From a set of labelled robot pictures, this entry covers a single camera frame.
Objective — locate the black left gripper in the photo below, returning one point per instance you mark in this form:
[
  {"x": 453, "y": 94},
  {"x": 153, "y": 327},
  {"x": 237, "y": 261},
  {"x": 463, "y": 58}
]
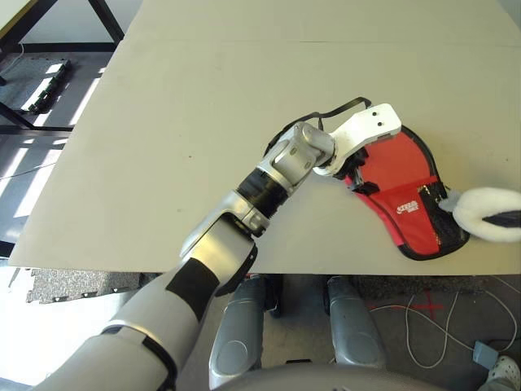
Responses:
[{"x": 355, "y": 169}]

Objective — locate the grey robot leg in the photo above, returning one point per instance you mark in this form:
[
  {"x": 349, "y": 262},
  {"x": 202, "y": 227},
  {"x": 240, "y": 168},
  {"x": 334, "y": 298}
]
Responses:
[
  {"x": 236, "y": 334},
  {"x": 354, "y": 326}
]

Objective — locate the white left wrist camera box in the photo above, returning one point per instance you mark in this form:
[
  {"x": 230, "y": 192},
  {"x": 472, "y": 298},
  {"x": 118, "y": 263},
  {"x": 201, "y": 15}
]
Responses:
[{"x": 366, "y": 126}]

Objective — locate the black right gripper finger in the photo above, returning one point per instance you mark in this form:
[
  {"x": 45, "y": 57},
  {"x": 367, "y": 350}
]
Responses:
[{"x": 506, "y": 218}]

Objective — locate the grey foot pedal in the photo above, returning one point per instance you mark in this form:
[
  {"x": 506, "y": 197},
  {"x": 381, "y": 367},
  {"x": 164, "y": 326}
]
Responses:
[{"x": 486, "y": 352}]

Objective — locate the grey robot right leg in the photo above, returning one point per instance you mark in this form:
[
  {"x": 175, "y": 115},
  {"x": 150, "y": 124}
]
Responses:
[{"x": 354, "y": 326}]

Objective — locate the grey robot torso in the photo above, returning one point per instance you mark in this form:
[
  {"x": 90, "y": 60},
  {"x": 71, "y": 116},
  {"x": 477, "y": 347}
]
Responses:
[{"x": 317, "y": 379}]

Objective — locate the red black paddle case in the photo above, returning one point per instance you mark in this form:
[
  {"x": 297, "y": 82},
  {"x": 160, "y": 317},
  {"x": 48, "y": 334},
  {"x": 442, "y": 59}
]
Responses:
[{"x": 407, "y": 167}]

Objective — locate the black metal table frame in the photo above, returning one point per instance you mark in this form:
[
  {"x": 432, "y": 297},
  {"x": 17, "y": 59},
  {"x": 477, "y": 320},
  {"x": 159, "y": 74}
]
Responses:
[{"x": 106, "y": 24}]

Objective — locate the dark speckled foam mat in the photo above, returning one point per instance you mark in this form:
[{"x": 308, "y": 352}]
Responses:
[{"x": 390, "y": 287}]

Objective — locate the white perforated shoe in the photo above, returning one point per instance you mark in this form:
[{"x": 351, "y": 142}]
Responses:
[{"x": 506, "y": 372}]

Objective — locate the speckled grey foam mat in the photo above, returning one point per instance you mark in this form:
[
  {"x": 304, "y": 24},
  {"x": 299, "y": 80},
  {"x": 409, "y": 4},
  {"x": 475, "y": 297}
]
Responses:
[{"x": 73, "y": 285}]

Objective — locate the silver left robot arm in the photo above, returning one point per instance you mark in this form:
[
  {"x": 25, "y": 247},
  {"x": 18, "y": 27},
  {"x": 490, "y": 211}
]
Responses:
[{"x": 228, "y": 220}]

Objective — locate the grey robot left leg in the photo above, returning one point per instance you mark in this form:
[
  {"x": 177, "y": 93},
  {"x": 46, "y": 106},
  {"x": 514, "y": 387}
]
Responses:
[{"x": 236, "y": 334}]

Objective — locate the pale side table top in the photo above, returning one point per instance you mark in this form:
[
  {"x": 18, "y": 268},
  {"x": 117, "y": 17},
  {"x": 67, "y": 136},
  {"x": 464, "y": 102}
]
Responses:
[{"x": 14, "y": 14}]

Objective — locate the black support post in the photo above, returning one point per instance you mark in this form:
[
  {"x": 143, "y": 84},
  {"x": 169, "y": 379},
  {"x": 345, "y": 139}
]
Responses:
[{"x": 273, "y": 299}]

